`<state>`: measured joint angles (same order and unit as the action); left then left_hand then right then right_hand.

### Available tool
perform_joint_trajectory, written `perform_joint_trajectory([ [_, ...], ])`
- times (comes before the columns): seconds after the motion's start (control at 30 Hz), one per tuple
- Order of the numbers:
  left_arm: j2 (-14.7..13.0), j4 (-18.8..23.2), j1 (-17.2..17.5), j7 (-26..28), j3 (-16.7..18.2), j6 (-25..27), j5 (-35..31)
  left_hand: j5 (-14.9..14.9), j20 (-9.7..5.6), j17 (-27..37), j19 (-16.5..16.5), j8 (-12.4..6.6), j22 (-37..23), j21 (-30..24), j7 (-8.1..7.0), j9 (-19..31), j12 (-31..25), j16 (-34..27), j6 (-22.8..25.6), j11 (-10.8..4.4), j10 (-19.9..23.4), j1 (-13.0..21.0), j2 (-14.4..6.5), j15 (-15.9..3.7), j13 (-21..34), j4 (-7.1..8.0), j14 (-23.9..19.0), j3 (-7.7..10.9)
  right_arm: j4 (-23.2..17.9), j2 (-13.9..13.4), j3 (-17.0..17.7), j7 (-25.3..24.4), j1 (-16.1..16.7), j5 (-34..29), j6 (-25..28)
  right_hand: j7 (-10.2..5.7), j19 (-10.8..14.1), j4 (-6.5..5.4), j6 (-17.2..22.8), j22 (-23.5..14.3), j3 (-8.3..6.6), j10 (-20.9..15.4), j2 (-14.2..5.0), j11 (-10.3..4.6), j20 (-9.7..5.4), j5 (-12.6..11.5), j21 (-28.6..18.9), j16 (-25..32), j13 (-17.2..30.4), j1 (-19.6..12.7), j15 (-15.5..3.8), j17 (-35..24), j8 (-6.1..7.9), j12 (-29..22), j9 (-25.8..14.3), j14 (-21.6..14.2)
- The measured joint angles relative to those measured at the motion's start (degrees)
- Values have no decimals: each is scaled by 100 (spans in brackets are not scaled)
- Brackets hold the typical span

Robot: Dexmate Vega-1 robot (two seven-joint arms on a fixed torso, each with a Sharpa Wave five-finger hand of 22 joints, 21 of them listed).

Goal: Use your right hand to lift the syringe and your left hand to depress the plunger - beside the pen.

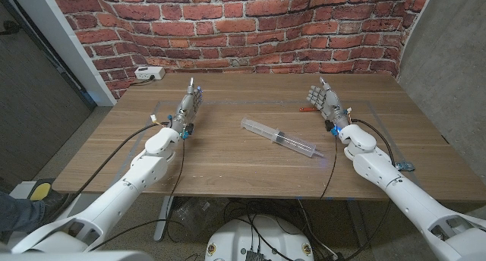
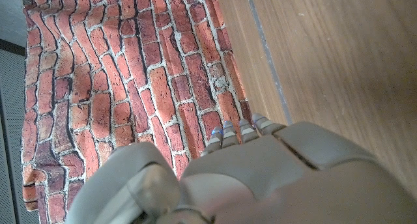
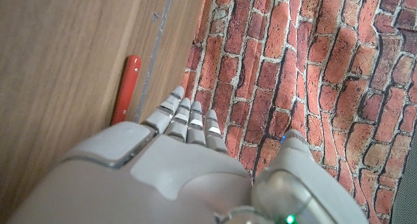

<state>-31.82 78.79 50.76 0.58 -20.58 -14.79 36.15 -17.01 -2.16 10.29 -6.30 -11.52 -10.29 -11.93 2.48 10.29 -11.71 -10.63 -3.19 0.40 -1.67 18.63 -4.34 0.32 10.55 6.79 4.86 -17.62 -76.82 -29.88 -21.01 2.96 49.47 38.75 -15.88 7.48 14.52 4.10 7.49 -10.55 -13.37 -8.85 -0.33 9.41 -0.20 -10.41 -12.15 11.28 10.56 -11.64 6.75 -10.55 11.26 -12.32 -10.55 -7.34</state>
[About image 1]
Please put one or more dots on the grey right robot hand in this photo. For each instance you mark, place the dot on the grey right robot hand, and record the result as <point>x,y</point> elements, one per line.
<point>329,103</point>

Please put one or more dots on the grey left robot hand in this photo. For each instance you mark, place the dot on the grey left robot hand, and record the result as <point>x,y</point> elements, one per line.
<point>186,109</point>

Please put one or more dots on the large clear plastic syringe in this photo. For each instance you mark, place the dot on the large clear plastic syringe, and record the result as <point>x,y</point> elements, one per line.
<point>266,131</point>

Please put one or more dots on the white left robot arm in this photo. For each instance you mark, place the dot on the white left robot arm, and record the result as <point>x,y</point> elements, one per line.
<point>125,189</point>

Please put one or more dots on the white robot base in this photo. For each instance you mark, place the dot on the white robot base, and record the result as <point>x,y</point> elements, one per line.
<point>260,240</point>

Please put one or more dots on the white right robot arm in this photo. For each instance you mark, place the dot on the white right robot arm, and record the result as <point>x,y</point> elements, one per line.
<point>398,192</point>

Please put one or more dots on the orange pen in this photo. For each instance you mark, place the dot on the orange pen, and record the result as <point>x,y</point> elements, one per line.
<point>307,109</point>

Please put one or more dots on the white power strip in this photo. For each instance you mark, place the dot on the white power strip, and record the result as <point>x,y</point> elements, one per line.
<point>150,73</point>

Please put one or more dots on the printed red brick backdrop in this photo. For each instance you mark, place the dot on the printed red brick backdrop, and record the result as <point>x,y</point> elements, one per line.
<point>243,26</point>

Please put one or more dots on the clear plastic bag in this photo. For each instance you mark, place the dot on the clear plastic bag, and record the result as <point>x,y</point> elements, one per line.
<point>197,215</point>

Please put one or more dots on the white table leg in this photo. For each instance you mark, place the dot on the white table leg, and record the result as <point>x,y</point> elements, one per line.
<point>163,223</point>

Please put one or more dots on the dark grey door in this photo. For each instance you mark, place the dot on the dark grey door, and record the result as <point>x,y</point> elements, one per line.
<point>34,101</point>

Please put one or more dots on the black shoe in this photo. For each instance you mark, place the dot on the black shoe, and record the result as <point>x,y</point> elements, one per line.
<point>55,202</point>

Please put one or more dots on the yellow foot pedal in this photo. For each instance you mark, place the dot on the yellow foot pedal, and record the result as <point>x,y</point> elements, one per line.
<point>40,191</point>

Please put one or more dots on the person's leg in jeans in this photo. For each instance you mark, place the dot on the person's leg in jeans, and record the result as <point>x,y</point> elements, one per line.
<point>19,215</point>

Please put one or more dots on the small metal bracket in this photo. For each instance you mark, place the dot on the small metal bracket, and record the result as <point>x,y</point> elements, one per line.
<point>404,166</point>

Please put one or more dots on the white door frame post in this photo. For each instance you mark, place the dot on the white door frame post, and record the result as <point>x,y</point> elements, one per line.
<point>57,33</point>

